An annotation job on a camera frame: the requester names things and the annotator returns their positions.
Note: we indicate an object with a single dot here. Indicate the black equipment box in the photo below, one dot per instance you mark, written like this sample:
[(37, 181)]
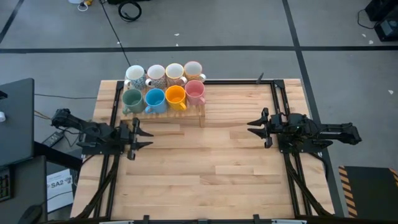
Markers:
[(387, 29), (382, 7)]

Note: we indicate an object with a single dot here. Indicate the hazard-striped black mat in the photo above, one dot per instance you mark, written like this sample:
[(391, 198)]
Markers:
[(370, 193)]

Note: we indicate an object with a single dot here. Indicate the slatted wooden shelf riser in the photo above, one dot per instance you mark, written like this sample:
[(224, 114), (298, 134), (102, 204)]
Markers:
[(174, 117)]

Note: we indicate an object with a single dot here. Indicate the plain yellow mug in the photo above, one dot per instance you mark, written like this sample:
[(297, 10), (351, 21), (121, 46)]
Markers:
[(175, 96)]

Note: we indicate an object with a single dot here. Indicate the black geometric patterned mug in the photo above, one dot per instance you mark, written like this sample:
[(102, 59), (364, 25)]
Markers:
[(156, 71)]

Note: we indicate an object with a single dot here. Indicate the white printed paper sheet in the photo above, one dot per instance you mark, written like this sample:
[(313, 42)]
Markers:
[(59, 196)]

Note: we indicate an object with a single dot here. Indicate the plain pink mug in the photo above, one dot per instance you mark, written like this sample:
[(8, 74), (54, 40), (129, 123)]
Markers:
[(195, 90)]

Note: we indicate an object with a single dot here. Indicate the black power adapter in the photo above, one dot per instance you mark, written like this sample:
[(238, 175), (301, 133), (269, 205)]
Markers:
[(53, 139)]

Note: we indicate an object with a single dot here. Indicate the grey desk top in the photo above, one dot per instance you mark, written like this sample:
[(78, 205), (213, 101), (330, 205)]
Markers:
[(17, 130)]

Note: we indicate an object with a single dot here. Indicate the teal-rimmed blue patterned mug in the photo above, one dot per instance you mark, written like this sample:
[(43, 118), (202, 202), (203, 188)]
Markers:
[(135, 72)]

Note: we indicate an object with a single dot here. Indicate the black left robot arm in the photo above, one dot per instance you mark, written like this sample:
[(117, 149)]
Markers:
[(90, 127)]

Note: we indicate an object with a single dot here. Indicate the coloured button panel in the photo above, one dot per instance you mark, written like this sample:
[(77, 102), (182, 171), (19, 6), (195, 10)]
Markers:
[(4, 186)]

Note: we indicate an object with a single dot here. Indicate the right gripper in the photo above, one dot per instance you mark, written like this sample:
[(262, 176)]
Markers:
[(278, 127)]

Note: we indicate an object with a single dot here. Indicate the yellow dot patterned mug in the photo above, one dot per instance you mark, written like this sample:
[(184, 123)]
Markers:
[(192, 68)]

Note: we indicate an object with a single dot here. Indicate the black clamp lever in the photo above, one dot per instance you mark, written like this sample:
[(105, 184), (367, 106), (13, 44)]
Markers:
[(260, 79)]

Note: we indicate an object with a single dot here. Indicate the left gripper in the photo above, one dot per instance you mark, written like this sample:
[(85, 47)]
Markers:
[(133, 138)]

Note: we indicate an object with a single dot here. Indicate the black computer mouse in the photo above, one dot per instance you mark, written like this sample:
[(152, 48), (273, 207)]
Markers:
[(31, 214)]

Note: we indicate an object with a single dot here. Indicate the red leaf patterned mug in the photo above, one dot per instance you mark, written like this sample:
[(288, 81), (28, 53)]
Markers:
[(174, 70)]

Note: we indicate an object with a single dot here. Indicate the plain blue mug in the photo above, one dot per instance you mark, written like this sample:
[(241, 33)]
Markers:
[(155, 98)]

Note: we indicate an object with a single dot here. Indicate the plain green mug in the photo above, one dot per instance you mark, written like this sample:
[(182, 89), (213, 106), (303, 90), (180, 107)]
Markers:
[(133, 99)]

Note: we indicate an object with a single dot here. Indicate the white roll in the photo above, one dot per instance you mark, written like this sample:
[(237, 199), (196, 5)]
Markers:
[(2, 116)]

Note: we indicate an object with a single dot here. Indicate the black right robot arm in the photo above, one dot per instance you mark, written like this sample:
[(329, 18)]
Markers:
[(335, 132)]

